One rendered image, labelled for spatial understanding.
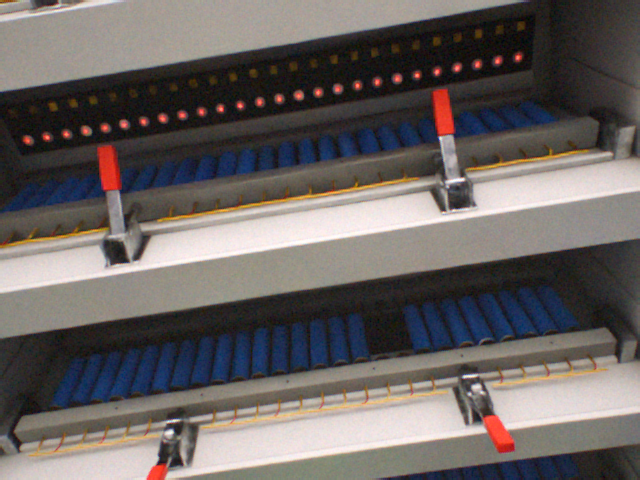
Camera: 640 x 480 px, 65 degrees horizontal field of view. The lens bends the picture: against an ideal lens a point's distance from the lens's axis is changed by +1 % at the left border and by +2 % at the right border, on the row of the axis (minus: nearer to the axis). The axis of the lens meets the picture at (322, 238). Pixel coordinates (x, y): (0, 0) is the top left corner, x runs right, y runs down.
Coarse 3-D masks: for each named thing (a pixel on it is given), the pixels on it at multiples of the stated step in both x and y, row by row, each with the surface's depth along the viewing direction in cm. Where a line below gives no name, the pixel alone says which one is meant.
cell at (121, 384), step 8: (128, 352) 54; (136, 352) 54; (128, 360) 53; (136, 360) 54; (120, 368) 53; (128, 368) 52; (136, 368) 53; (120, 376) 51; (128, 376) 52; (120, 384) 50; (128, 384) 51; (112, 392) 50; (120, 392) 50; (128, 392) 50
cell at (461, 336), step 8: (440, 304) 54; (448, 304) 53; (448, 312) 52; (456, 312) 52; (448, 320) 51; (456, 320) 51; (448, 328) 51; (456, 328) 50; (464, 328) 50; (456, 336) 49; (464, 336) 49; (456, 344) 49
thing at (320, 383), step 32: (448, 352) 47; (480, 352) 46; (512, 352) 46; (544, 352) 45; (576, 352) 46; (608, 352) 46; (224, 384) 48; (256, 384) 47; (288, 384) 46; (320, 384) 46; (352, 384) 46; (384, 384) 47; (32, 416) 48; (64, 416) 47; (96, 416) 47; (128, 416) 47; (160, 416) 47; (192, 416) 47; (256, 416) 46; (288, 416) 45
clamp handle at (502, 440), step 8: (472, 392) 43; (480, 392) 43; (472, 400) 42; (480, 400) 42; (480, 408) 41; (488, 408) 41; (488, 416) 39; (496, 416) 39; (488, 424) 38; (496, 424) 38; (488, 432) 38; (496, 432) 37; (504, 432) 37; (496, 440) 36; (504, 440) 36; (512, 440) 36; (496, 448) 37; (504, 448) 36; (512, 448) 36
